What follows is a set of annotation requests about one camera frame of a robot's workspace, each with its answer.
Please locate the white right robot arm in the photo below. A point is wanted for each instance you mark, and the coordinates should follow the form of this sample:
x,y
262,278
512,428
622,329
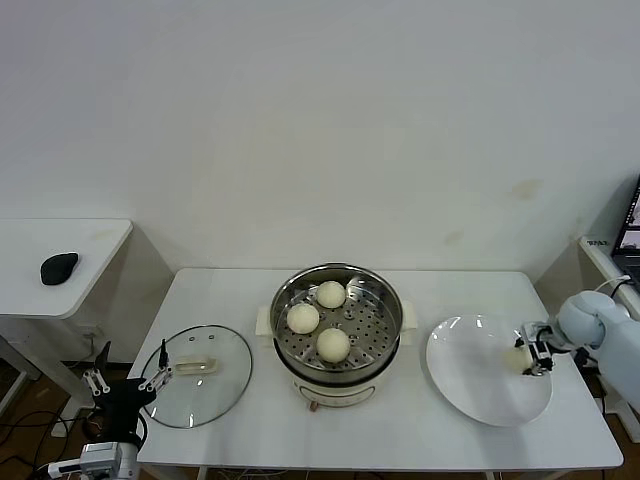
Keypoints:
x,y
620,350

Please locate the cream electric cooker pot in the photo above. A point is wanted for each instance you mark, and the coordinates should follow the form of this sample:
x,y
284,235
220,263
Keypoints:
x,y
335,390

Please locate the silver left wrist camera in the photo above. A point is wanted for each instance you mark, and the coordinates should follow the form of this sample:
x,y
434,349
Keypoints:
x,y
102,456

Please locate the white floor power strip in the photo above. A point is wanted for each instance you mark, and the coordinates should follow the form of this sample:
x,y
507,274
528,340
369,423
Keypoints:
x,y
59,430

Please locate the black computer mouse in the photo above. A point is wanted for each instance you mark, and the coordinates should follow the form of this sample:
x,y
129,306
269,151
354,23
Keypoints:
x,y
59,268

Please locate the white round plate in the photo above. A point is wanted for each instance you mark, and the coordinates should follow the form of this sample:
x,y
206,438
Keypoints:
x,y
470,360

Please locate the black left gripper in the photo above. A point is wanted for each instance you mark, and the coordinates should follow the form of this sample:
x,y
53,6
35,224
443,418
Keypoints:
x,y
122,405

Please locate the white steamed baozi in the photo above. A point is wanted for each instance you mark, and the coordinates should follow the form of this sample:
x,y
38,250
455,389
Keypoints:
x,y
331,294
333,345
515,359
303,318

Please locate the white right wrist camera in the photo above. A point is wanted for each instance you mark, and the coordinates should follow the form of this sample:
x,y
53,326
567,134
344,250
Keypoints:
x,y
536,330

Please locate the white side table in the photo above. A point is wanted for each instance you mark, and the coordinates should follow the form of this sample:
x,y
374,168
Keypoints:
x,y
60,280

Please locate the stainless steel steamer basket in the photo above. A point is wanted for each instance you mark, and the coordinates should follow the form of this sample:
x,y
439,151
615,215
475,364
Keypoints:
x,y
385,320

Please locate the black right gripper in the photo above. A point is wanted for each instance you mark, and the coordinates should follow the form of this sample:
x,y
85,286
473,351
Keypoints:
x,y
542,352

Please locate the desk label sticker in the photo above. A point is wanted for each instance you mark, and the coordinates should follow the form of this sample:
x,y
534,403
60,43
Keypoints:
x,y
598,243

